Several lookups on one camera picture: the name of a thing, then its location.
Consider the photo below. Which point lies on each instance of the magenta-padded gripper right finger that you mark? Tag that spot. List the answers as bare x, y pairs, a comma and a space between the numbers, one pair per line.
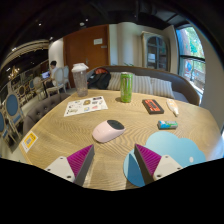
166, 165

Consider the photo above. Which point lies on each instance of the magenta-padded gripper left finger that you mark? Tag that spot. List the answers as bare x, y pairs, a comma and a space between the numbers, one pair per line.
59, 166

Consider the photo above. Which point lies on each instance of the light blue cloud-shaped mouse pad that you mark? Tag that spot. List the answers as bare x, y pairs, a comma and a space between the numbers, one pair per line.
176, 146

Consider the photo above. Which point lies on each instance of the yellow square sticker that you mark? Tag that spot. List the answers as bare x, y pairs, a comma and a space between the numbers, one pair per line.
29, 141

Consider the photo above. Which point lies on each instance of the small teal packet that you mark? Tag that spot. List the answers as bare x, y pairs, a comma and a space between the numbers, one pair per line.
167, 124

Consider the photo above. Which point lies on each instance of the cream white tube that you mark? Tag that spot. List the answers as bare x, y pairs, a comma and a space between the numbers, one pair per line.
172, 107

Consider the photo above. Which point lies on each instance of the grey tufted bench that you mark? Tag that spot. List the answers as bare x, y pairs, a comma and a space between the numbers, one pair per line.
41, 110

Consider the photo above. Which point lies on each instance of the black box with orange print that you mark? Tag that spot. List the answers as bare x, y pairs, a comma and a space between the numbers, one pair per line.
152, 106

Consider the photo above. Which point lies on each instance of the white sticker sheet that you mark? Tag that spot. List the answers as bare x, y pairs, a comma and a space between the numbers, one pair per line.
85, 106

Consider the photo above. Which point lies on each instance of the striped cushion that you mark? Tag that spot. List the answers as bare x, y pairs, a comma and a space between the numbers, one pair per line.
142, 85
162, 88
114, 81

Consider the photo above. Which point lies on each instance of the group of blue-backed chairs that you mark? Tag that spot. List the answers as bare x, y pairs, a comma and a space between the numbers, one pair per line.
12, 105

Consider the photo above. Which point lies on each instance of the grey curved sofa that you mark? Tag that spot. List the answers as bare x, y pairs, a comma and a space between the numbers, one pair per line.
181, 84

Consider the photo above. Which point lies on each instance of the white chair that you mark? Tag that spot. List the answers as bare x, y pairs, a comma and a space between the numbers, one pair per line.
58, 81

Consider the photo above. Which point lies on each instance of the green drink can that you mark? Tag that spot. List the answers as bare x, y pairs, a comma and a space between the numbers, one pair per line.
126, 87

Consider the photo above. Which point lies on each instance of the clear shaker bottle, white lid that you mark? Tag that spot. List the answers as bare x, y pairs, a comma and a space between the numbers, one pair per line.
80, 81

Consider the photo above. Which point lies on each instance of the laptop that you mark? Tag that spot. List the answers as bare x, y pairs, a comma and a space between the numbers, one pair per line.
45, 74

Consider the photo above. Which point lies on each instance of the person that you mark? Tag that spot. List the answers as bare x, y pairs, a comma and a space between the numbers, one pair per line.
53, 71

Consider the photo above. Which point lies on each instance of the black backpack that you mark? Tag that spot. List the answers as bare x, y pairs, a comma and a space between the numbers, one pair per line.
99, 80

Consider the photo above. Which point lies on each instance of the dark-framed window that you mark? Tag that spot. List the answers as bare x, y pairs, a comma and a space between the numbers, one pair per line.
191, 60

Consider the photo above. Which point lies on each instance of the glass-door cabinet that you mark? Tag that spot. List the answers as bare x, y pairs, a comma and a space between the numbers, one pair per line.
156, 51

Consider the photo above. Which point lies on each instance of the brown wooden door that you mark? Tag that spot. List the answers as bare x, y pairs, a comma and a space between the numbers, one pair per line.
83, 48

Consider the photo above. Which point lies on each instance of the white door sign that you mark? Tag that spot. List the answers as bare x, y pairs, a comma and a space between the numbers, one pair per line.
98, 41

